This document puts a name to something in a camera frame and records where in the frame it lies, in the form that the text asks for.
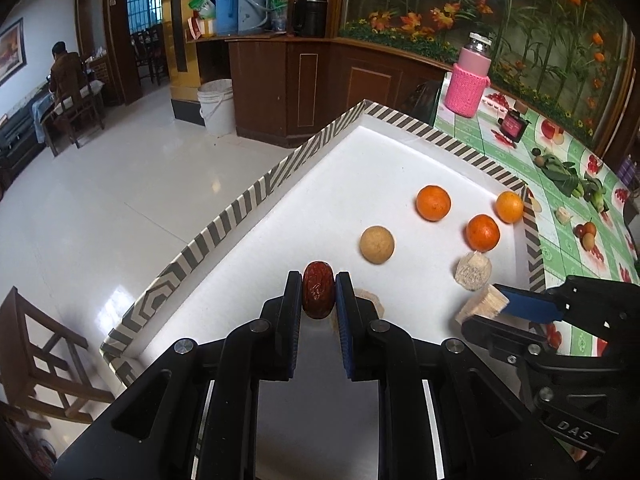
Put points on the pink knitted sleeve jar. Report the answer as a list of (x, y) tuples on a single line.
[(467, 85)]

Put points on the tan longan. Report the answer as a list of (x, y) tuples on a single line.
[(588, 243)]

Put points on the large orange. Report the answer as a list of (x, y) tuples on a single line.
[(433, 202), (482, 232), (510, 206)]

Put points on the black kettle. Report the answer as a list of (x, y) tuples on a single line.
[(310, 12)]

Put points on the framed wall picture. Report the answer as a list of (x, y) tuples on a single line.
[(11, 52)]

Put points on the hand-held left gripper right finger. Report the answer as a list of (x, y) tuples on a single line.
[(345, 330)]

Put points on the green white packet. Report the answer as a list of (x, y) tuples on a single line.
[(202, 5)]

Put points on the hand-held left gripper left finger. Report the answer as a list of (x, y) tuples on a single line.
[(292, 330)]

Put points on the brown kiwi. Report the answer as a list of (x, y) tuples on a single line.
[(540, 160)]

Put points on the blue thermos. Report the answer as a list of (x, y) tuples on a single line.
[(225, 10)]

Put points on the wooden stool frame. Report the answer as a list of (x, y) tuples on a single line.
[(70, 334)]

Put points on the wooden dining chair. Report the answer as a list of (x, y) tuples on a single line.
[(150, 52)]

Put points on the large beige porous block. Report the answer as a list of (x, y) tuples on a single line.
[(472, 271)]

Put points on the large dark green leaves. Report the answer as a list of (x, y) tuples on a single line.
[(562, 173)]

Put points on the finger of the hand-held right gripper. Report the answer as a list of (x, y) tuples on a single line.
[(530, 305), (500, 337)]

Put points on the dark jar with red label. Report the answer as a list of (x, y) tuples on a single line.
[(512, 126)]

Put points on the fruit printed green tablecloth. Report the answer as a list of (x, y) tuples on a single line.
[(500, 152)]

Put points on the grey blue thermos kettle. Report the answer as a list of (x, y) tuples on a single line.
[(253, 7)]

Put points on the flower and bamboo wall mural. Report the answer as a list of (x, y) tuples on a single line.
[(475, 5)]

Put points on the small orange with stem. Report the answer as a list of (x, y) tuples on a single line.
[(590, 228)]

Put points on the wooden cabinet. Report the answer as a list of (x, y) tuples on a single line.
[(310, 90)]

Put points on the red date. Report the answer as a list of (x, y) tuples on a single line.
[(317, 295), (579, 230)]

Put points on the green bok choy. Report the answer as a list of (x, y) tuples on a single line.
[(599, 203)]

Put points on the white tray with striped rim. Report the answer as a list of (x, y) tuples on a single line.
[(300, 185)]

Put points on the red white box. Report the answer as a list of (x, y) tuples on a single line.
[(197, 27)]

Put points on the tan round fruit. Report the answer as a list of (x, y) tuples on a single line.
[(377, 244)]

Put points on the white plastic bucket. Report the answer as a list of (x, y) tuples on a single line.
[(216, 107)]

